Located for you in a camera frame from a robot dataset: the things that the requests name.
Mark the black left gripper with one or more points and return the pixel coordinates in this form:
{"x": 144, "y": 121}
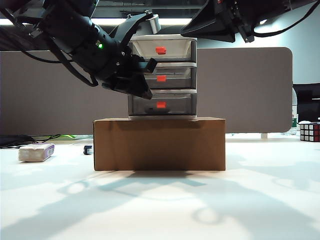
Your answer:
{"x": 125, "y": 65}

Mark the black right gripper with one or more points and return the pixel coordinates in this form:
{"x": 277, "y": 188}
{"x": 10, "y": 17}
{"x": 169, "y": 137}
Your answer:
{"x": 237, "y": 15}

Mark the white three-drawer cabinet frame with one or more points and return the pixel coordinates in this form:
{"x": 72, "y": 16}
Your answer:
{"x": 194, "y": 80}

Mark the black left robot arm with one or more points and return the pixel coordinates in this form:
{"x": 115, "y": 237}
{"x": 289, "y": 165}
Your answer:
{"x": 70, "y": 30}

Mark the long ceiling light strip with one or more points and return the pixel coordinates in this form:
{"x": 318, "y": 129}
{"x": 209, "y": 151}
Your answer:
{"x": 172, "y": 21}

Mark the grey desk partition panel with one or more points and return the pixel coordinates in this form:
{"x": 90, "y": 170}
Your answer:
{"x": 250, "y": 87}

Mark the brown cardboard box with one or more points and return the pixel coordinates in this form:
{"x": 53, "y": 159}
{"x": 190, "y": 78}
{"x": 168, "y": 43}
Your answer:
{"x": 160, "y": 147}

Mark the small black clip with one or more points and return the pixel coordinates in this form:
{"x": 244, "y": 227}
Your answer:
{"x": 87, "y": 150}

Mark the green flat item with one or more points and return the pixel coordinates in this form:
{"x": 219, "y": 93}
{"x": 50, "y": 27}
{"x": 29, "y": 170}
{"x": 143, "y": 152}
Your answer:
{"x": 67, "y": 137}

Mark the white partition foot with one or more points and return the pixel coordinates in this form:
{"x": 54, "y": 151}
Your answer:
{"x": 263, "y": 136}

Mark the black office chair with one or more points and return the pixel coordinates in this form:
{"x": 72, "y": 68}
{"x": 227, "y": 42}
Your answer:
{"x": 308, "y": 102}

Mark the beige packet with purple label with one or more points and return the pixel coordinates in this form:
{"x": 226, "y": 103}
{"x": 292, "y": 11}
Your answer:
{"x": 33, "y": 153}

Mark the black Rubik's cube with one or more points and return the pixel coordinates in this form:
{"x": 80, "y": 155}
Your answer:
{"x": 310, "y": 132}

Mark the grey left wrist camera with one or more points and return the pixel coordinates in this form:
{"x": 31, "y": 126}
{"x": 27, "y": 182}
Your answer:
{"x": 153, "y": 23}

